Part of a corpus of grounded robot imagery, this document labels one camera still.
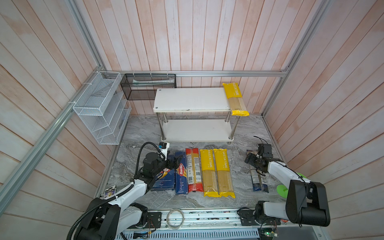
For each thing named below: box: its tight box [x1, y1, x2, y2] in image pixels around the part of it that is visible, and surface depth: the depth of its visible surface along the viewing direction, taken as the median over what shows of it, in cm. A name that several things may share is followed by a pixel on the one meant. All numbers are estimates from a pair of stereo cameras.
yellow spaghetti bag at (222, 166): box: [213, 148, 236, 199], surface depth 89 cm
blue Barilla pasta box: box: [151, 155, 175, 191], surface depth 81 cm
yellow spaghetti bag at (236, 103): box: [222, 82, 250, 117], surface depth 79 cm
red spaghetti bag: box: [185, 148, 204, 193], surface depth 90 cm
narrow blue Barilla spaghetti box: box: [175, 151, 188, 195], surface depth 86 cm
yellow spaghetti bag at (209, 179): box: [199, 149, 220, 198], surface depth 89 cm
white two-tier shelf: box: [152, 87, 237, 142], surface depth 88 cm
